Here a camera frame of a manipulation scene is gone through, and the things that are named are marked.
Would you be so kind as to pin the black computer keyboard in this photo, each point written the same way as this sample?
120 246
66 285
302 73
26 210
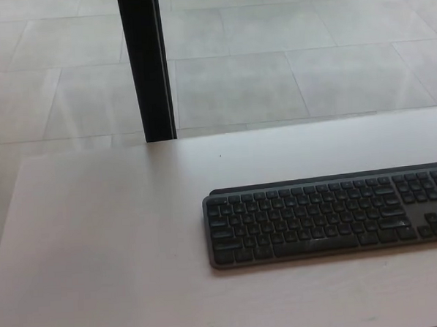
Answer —
317 220

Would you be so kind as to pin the black vertical metal post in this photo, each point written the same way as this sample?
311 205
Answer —
145 64

